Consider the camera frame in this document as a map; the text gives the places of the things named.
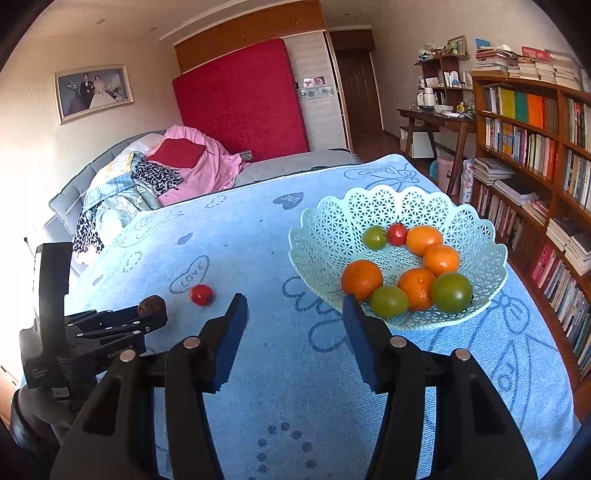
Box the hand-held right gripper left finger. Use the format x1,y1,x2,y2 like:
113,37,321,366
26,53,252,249
48,292,250,480

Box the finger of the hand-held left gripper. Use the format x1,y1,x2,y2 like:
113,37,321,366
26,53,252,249
65,307,170,336
74,332,148,370

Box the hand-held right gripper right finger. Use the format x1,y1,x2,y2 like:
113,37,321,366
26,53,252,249
342,293,539,480

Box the dark brown wrinkled fruit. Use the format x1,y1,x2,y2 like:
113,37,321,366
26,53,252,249
137,297,166,319

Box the orange mandarin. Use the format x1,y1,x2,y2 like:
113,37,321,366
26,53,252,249
423,244,461,278
398,268,438,312
406,225,444,257
342,260,384,301

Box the small green tomato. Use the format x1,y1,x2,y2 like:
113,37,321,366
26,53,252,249
363,226,389,250

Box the light blue lattice basket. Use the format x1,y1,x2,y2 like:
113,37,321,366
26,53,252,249
288,185,509,331

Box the person's left hand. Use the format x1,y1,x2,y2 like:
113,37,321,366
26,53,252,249
16,388,86,444

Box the spotted black white cloth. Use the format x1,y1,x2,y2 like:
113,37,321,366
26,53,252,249
72,213,106,256

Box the blue printed blanket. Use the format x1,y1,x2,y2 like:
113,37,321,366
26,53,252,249
62,153,581,480

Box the floral quilt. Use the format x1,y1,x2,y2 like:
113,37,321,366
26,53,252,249
83,150,162,227

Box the black white patterned cloth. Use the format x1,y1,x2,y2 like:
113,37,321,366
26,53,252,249
131,160,183,195

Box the red pillow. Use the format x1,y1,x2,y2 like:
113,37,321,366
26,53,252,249
147,137,206,169

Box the pink bin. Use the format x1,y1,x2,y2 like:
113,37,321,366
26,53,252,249
436,156,455,190

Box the white patterned bag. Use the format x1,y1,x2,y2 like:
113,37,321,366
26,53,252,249
462,157,476,204

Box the white drawer box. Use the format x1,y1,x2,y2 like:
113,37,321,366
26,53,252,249
409,127,437,160

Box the framed wedding photo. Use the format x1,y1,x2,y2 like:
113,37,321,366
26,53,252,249
54,64,134,125

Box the wooden bookcase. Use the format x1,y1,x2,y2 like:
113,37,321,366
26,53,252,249
471,74,591,384

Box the wooden desk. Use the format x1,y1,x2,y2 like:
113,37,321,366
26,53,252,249
397,107,476,195

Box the red mattress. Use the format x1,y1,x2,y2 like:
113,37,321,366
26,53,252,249
172,38,311,162

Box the dark wooden door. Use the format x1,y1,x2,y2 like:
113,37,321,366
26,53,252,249
329,30,385,148

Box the wooden desktop shelf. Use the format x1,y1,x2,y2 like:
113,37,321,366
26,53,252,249
414,53,474,112

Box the rows of shelved books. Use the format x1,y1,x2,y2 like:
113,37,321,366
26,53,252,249
475,85,591,370

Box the stack of books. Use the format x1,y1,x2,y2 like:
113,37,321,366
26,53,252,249
473,44,583,90

